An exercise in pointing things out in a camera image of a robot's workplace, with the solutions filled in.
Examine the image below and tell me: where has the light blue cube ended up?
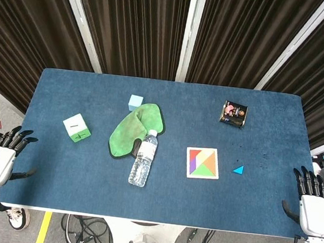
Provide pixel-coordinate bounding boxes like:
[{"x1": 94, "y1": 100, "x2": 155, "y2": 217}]
[{"x1": 127, "y1": 94, "x2": 144, "y2": 113}]

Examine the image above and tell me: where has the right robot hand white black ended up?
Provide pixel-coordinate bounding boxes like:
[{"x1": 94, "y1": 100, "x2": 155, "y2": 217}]
[{"x1": 278, "y1": 164, "x2": 324, "y2": 238}]

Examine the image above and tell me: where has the blue carpet table cover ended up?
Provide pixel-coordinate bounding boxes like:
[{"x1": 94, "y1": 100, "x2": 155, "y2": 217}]
[{"x1": 0, "y1": 63, "x2": 324, "y2": 241}]

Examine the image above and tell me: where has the wooden tangram puzzle tray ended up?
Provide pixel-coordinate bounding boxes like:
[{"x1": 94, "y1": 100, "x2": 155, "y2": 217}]
[{"x1": 183, "y1": 145, "x2": 222, "y2": 181}]

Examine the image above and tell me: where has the clear plastic water bottle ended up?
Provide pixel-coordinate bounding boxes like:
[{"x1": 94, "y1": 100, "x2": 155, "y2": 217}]
[{"x1": 127, "y1": 127, "x2": 160, "y2": 189}]

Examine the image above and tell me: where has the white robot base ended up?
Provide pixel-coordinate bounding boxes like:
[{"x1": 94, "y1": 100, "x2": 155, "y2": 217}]
[{"x1": 102, "y1": 217, "x2": 187, "y2": 243}]

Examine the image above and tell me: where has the white black sneaker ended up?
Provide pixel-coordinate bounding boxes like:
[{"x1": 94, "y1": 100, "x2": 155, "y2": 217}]
[{"x1": 3, "y1": 205, "x2": 32, "y2": 232}]

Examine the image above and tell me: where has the green microfibre cloth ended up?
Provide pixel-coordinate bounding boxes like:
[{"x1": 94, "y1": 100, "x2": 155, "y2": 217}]
[{"x1": 107, "y1": 99, "x2": 168, "y2": 165}]

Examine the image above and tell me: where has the black food tin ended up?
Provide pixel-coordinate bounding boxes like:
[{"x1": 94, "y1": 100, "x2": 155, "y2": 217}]
[{"x1": 218, "y1": 99, "x2": 250, "y2": 130}]

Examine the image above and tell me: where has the green white numbered foam cube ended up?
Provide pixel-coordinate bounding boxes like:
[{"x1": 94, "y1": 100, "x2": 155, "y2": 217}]
[{"x1": 60, "y1": 111, "x2": 94, "y2": 145}]

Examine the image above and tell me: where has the black looped cable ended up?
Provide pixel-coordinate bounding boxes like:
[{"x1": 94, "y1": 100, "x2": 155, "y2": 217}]
[{"x1": 58, "y1": 213, "x2": 120, "y2": 243}]

